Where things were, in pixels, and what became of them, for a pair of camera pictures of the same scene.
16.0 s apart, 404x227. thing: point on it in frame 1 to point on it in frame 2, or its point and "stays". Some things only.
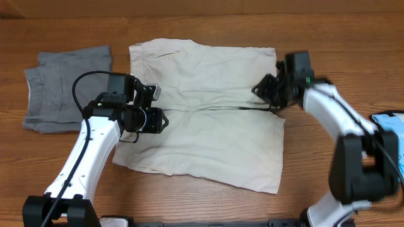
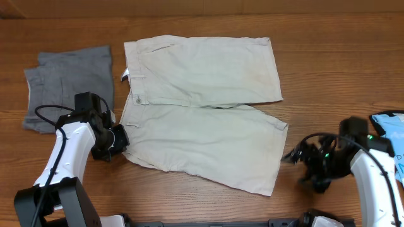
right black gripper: [264, 93] to [322, 183]
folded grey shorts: [50, 107] stays
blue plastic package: [394, 123] stays
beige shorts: [218, 127] stays
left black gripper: [154, 126] to [122, 140]
